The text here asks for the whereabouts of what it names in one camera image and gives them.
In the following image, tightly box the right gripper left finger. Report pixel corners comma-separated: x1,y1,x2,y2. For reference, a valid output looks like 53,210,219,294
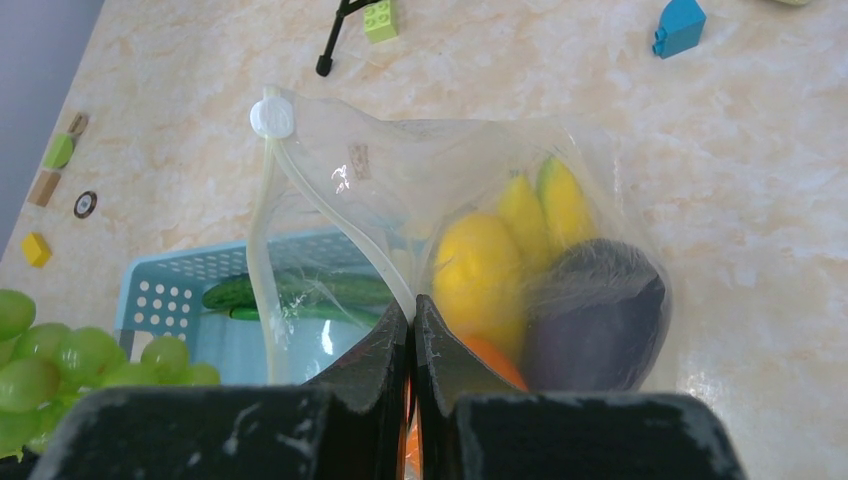
31,304,408,479

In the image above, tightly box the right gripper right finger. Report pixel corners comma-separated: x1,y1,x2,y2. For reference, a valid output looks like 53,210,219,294
413,294,746,479

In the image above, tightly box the orange fruit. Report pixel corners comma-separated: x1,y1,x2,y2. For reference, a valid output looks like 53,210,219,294
404,335,528,479

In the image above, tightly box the blue plastic basket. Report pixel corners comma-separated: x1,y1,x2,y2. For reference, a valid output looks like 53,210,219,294
115,227,393,385

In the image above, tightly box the yellow mango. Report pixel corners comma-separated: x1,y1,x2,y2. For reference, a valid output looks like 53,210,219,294
432,212,527,361

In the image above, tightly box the green cucumber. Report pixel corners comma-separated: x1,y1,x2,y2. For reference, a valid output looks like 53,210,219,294
201,268,394,310

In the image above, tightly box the purple eggplant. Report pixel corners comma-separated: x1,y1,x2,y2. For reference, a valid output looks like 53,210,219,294
520,239,669,392

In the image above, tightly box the clear dotted zip bag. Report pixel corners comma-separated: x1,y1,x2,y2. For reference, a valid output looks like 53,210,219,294
247,86,671,389

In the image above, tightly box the yellow banana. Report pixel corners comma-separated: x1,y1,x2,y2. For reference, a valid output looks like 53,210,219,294
497,156,599,271

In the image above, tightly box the green grapes bunch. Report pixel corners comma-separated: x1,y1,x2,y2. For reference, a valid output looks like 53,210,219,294
1,289,221,458

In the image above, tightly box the yellow block left side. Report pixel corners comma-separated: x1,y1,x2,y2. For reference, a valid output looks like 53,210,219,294
21,232,52,268

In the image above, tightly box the microphone on tripod stand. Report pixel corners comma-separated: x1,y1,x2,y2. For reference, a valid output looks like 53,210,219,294
315,0,378,77

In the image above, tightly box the green wooden toy knife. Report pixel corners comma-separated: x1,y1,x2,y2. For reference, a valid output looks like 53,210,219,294
27,112,89,207

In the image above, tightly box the light green cube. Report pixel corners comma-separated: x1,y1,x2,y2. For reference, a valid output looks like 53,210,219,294
363,0,398,44

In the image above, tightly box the blue toy block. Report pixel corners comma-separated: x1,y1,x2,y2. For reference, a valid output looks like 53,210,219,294
652,0,707,59

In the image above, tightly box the small round ring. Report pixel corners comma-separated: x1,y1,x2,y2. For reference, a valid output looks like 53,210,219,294
72,190,99,221

